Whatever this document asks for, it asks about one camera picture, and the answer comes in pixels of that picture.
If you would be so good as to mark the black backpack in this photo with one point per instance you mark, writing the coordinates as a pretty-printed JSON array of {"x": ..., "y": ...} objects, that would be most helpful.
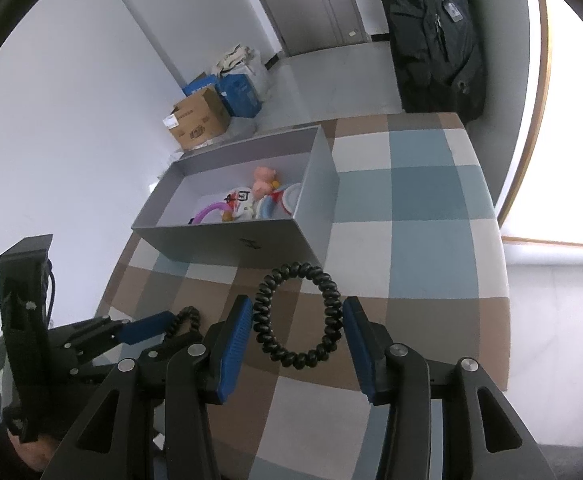
[{"x": 431, "y": 35}]

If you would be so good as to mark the brown cardboard box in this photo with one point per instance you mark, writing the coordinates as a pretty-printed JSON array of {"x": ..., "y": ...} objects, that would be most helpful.
[{"x": 199, "y": 120}]

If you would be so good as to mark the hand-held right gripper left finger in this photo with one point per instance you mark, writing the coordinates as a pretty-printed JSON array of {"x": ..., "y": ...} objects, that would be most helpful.
[{"x": 234, "y": 350}]

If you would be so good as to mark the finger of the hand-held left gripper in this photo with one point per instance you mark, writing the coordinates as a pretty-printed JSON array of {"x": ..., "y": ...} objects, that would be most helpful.
[{"x": 146, "y": 325}]

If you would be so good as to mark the blue carton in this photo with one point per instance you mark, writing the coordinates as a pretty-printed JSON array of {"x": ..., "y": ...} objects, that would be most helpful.
[{"x": 241, "y": 92}]

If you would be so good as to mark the grey door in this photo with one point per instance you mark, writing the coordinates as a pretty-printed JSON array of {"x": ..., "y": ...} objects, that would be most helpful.
[{"x": 316, "y": 5}]

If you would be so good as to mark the checkered tablecloth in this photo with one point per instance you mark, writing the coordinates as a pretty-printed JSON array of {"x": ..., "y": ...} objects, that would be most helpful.
[{"x": 421, "y": 240}]

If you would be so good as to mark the white figurine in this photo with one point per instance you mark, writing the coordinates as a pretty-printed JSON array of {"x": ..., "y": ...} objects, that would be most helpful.
[{"x": 241, "y": 202}]

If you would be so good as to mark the person's left hand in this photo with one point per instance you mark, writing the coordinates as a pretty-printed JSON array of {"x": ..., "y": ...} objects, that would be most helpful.
[{"x": 36, "y": 452}]

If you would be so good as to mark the wooden window frame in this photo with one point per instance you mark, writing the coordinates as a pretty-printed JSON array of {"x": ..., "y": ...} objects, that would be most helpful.
[{"x": 521, "y": 150}]

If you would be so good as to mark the grey rectangular box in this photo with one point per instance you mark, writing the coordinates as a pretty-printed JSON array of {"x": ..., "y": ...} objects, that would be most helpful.
[{"x": 271, "y": 245}]

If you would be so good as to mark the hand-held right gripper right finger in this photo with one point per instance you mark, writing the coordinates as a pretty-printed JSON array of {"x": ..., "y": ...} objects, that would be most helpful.
[{"x": 359, "y": 350}]

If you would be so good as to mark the white bag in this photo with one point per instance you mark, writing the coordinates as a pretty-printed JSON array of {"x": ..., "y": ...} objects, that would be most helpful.
[{"x": 241, "y": 65}]

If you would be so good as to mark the pink pig toy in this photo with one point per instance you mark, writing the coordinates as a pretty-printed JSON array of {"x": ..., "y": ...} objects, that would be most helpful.
[{"x": 264, "y": 180}]

